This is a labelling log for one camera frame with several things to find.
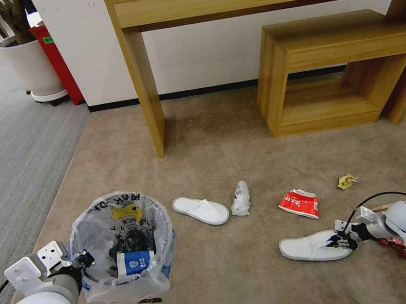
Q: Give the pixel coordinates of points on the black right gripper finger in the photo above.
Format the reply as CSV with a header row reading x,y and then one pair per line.
x,y
339,236
337,247

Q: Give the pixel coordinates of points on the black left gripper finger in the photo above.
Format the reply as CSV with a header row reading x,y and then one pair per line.
x,y
89,267
87,255

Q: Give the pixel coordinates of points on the trash bin with clear bag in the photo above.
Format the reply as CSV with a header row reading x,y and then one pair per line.
x,y
122,229

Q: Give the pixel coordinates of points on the red bin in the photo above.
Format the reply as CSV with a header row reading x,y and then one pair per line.
x,y
59,63

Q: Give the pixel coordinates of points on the white slipper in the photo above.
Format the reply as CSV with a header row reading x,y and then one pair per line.
x,y
201,210
306,248

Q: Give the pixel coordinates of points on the crumpled red wrapper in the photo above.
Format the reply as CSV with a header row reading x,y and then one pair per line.
x,y
398,245

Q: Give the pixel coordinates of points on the blue and white paper cup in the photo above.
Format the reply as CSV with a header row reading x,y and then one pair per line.
x,y
136,263

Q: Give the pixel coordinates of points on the red and white snack bag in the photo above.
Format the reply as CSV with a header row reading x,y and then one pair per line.
x,y
298,204

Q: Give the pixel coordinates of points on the small yellow crumpled wrapper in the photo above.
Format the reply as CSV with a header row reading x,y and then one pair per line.
x,y
346,182

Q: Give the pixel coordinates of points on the crumpled clear plastic wrapper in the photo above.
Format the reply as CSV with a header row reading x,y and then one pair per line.
x,y
241,200

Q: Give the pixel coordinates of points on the wooden cube stool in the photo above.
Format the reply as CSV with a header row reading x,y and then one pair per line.
x,y
325,44

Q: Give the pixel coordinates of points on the white plant pot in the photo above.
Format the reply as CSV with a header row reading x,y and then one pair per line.
x,y
33,68

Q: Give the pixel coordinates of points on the brown plant trunk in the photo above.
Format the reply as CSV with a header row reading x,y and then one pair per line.
x,y
12,16

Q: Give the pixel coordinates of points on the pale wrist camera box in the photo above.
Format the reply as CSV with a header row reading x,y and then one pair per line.
x,y
340,225

